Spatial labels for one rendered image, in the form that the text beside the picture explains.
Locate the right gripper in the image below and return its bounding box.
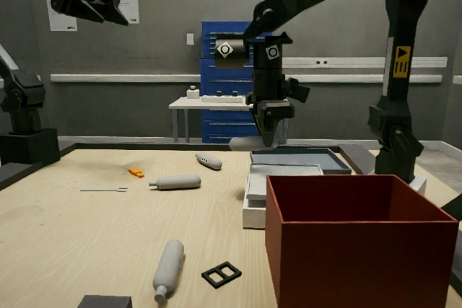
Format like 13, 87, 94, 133
245, 69, 295, 147

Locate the black rectangular buckle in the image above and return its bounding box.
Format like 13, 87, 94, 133
201, 261, 242, 289

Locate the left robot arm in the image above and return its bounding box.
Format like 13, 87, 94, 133
0, 43, 46, 135

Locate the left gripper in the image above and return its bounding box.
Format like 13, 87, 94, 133
50, 0, 129, 26

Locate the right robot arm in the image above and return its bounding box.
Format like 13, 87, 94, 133
214, 0, 428, 185

